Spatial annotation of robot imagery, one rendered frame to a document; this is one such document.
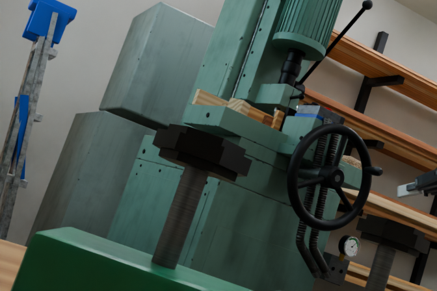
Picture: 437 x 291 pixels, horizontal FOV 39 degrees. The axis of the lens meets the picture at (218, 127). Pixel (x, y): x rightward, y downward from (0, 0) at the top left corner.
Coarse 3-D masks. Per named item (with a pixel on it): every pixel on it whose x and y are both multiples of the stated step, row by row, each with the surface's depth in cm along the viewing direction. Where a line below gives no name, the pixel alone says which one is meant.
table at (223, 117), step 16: (192, 112) 183; (208, 112) 175; (224, 112) 169; (208, 128) 179; (224, 128) 169; (240, 128) 172; (256, 128) 175; (272, 128) 178; (272, 144) 178; (288, 144) 176; (304, 160) 176; (352, 176) 195
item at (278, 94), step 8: (264, 88) 203; (272, 88) 199; (280, 88) 195; (288, 88) 194; (264, 96) 201; (272, 96) 197; (280, 96) 193; (288, 96) 194; (264, 104) 200; (272, 104) 196; (280, 104) 193; (288, 104) 194; (296, 104) 196
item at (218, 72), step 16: (240, 0) 222; (256, 0) 214; (224, 16) 227; (240, 16) 218; (256, 16) 214; (224, 32) 223; (240, 32) 213; (208, 48) 229; (224, 48) 218; (240, 48) 211; (208, 64) 223; (224, 64) 214; (240, 64) 212; (208, 80) 219; (224, 80) 210; (224, 96) 209
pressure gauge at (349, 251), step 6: (342, 240) 187; (348, 240) 187; (354, 240) 188; (342, 246) 187; (348, 246) 187; (354, 246) 188; (342, 252) 187; (348, 252) 187; (354, 252) 188; (342, 258) 188
